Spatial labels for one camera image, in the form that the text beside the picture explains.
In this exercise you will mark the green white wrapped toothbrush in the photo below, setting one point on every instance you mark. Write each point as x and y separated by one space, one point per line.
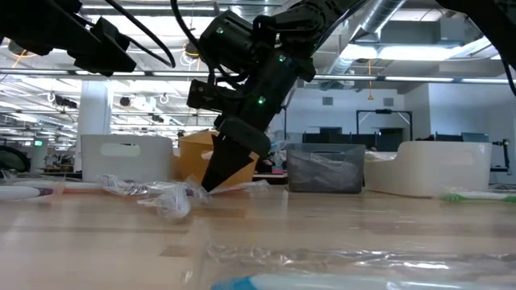
451 197

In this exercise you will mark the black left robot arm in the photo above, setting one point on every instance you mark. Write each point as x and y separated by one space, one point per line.
32 20

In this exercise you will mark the purple white toothbrush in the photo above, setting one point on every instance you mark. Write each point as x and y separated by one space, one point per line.
177 207
129 185
20 193
191 193
322 165

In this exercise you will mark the green exit sign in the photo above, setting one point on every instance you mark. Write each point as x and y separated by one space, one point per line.
38 143

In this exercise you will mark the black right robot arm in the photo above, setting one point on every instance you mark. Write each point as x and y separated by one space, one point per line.
306 20

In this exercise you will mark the blue white toothbrush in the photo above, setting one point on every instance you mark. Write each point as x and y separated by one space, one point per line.
322 283
278 151

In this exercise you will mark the computer monitor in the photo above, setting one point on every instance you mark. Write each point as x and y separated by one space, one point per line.
475 137

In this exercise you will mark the grey translucent plastic bin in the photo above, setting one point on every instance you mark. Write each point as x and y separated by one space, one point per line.
322 173

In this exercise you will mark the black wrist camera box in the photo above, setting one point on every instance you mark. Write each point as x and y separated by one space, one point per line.
205 96

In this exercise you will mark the white plastic bin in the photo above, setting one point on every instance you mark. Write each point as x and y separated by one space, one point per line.
153 165
435 173

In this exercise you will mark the square wall vent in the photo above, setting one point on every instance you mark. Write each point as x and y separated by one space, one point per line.
327 101
388 102

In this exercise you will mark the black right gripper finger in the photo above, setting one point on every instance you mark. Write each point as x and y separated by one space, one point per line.
230 161

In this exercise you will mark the smooth silver ceiling duct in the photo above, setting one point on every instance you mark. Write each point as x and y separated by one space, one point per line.
379 16

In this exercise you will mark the black round hoop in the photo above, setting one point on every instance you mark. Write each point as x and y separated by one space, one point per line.
25 155

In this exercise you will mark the LED light bar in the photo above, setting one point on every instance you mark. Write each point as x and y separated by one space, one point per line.
403 78

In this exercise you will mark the ceiling light panel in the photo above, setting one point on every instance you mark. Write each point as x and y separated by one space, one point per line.
403 52

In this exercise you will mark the yellow plastic bin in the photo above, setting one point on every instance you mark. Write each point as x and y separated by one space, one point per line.
193 161

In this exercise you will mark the yellow hanging pendant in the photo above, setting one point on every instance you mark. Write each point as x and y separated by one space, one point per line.
369 96

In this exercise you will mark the black station frame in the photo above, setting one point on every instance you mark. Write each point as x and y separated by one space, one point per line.
383 111

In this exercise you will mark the white column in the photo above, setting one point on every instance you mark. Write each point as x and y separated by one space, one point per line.
94 117

